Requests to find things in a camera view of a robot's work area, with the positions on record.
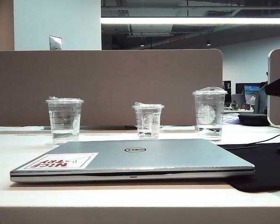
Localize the tall clear plastic cup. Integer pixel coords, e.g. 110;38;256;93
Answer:
192;86;228;142

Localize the white ceiling light strip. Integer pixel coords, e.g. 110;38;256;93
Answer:
100;17;280;25

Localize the person in grey jacket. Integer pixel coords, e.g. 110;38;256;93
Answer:
254;87;269;115

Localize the wide clear plastic cup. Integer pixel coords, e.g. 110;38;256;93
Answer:
45;97;84;145

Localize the lit computer monitor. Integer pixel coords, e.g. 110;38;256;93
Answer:
244;84;263;105

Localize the metal wall plate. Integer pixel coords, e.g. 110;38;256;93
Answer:
49;35;63;50

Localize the black mouse pad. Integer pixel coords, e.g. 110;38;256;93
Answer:
218;142;280;194

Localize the thin black cable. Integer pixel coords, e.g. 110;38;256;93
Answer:
245;133;280;147

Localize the black sign with number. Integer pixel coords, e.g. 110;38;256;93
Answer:
223;80;231;103

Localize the silver Dell laptop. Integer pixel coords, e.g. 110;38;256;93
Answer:
9;138;256;183

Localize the black round pouch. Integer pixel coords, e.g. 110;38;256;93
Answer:
238;113;269;126

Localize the long brown desk divider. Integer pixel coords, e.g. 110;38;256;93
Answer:
0;48;224;128

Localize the small clear cup with label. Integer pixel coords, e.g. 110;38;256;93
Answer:
132;102;165;140

